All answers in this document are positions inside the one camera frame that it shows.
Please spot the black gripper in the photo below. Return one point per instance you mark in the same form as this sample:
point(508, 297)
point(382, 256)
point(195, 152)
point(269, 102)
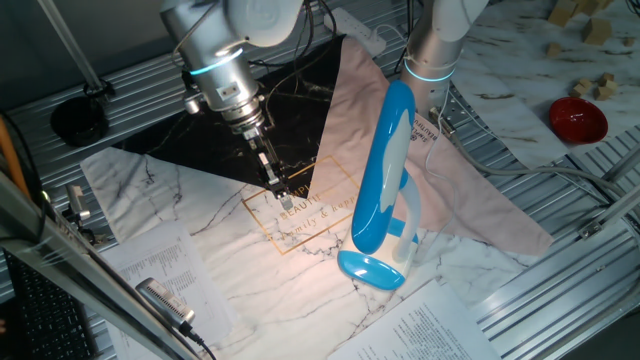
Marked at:
point(259, 145)

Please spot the blue and white desk lamp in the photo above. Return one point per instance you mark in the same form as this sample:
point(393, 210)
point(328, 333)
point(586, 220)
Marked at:
point(380, 175)

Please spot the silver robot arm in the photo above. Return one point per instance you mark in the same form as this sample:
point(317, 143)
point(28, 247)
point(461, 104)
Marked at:
point(220, 65)

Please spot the marble pink black tablecloth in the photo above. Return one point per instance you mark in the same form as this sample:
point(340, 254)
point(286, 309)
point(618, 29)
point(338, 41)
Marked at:
point(250, 270)

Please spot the paper sheet with printed table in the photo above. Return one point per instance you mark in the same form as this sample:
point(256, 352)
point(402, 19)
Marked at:
point(170, 270)

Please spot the white power strip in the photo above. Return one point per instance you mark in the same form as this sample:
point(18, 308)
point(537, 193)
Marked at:
point(357, 30)

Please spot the paper sheet with text lines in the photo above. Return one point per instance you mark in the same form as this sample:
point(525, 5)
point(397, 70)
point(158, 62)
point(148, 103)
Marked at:
point(420, 330)

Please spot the white marble mat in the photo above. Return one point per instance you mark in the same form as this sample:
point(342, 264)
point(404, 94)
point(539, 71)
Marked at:
point(510, 75)

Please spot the orange rod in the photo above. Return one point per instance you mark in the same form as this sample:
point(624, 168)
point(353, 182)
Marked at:
point(10, 150)

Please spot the black keyboard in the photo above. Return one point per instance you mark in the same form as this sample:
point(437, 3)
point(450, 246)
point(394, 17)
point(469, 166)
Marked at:
point(45, 320)

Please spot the small wooden block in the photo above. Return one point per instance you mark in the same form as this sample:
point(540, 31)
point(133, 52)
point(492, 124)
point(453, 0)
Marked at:
point(578, 91)
point(629, 42)
point(607, 78)
point(585, 82)
point(603, 93)
point(553, 49)

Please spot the red bowl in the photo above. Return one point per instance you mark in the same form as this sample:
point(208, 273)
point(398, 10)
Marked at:
point(577, 120)

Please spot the large wooden block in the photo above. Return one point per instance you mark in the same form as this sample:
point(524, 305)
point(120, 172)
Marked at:
point(562, 12)
point(596, 31)
point(592, 6)

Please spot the silver depth camera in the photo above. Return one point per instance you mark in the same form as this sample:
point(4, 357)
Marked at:
point(162, 300)

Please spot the small silver clamp bracket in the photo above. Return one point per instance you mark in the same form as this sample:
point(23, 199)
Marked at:
point(77, 200)

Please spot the camera stand black round base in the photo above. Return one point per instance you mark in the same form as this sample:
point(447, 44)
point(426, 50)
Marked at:
point(80, 120)

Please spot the aluminium frame bar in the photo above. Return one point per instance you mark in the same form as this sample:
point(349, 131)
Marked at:
point(75, 280)

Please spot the aluminium profile rail with bracket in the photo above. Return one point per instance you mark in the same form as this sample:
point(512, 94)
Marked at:
point(615, 212)

